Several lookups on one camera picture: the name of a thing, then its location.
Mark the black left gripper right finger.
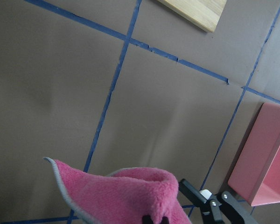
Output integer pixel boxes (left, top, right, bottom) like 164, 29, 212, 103
179, 179, 257, 224

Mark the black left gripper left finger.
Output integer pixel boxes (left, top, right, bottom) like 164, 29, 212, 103
142, 215, 169, 224

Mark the pink grey cleaning cloth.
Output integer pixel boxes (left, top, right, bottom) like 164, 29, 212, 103
45, 157, 191, 224

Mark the pink plastic bin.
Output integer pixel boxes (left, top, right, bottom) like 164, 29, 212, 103
228, 103, 280, 206

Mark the wooden cutting board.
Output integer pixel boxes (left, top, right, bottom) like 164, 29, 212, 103
160, 0, 227, 33

